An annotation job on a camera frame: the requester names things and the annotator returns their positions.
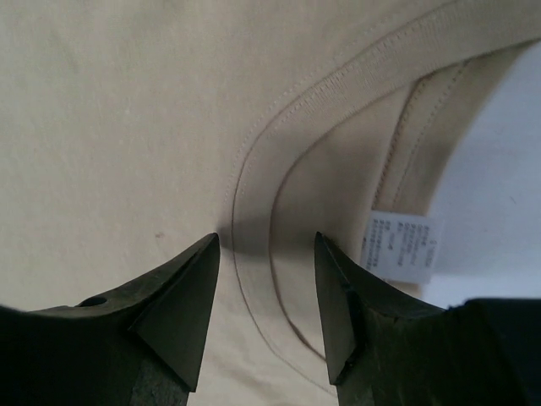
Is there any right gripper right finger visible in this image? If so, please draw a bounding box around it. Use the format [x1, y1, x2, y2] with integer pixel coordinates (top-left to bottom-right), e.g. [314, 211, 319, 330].
[314, 233, 540, 405]

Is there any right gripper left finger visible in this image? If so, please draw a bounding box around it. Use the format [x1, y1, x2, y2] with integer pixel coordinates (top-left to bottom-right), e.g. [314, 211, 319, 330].
[1, 233, 220, 405]

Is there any beige t shirt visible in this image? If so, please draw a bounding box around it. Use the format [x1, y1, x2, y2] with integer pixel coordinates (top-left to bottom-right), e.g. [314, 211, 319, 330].
[1, 1, 540, 405]

